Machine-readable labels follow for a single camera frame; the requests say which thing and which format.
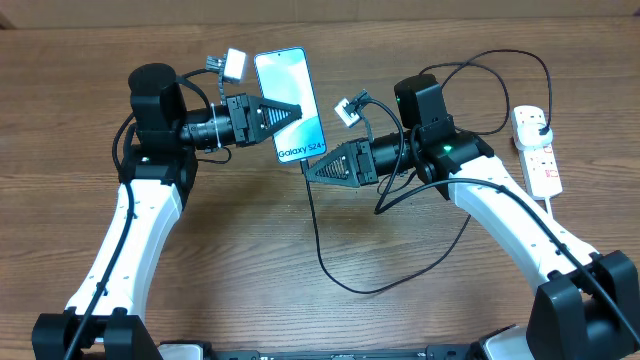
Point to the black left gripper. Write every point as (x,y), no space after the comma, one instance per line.
(249,105)

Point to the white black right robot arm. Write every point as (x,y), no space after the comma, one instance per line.
(586,303)

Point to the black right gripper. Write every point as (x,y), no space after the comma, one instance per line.
(360,163)

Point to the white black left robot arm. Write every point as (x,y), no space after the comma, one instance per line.
(154,154)

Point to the white charger plug adapter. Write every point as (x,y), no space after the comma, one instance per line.
(529,136)

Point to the blue Galaxy S24 smartphone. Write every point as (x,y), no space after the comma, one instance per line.
(284,76)

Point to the white power extension strip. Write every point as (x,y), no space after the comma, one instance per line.
(539,166)

